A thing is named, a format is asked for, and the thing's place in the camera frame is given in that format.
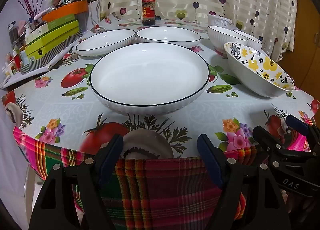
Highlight vegetable print tablecloth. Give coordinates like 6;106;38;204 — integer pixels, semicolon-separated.
1;17;320;178

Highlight white side shelf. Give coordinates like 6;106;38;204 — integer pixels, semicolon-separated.
0;45;84;91

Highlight cluster of small jars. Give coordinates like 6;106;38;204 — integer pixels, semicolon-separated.
2;20;28;78

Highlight red label sauce jar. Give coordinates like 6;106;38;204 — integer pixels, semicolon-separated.
141;0;156;25

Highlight orange tray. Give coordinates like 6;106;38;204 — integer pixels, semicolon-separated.
41;0;89;22

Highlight yellow floral bowl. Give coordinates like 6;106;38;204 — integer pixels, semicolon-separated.
224;42;295;98

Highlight large white black-rimmed plate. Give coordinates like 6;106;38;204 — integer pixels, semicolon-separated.
89;43;210;115

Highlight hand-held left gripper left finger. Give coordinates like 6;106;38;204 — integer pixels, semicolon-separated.
29;133;124;230

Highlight striped grey box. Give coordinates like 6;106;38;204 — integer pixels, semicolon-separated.
19;32;83;75

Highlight white cables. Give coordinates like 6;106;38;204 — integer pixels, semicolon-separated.
89;0;103;25

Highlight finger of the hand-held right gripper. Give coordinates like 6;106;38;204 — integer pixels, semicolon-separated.
252;125;320;171
286;114;320;145

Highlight white ribbed bowl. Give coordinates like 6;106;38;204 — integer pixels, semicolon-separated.
208;26;248;54
232;29;263;51

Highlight cream and green flat box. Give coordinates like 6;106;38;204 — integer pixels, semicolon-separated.
25;14;77;42

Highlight lime green box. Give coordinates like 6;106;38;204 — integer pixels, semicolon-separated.
24;19;80;46
25;29;83;58

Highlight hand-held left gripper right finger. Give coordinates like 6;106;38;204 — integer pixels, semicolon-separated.
197;134;292;230

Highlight small white black-rimmed plate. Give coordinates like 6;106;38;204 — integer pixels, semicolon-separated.
76;30;137;58
136;26;202;49

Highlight white plastic tub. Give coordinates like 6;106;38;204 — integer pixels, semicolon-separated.
207;14;233;30

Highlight pink green plaid cloth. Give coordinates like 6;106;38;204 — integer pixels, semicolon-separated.
12;126;320;230

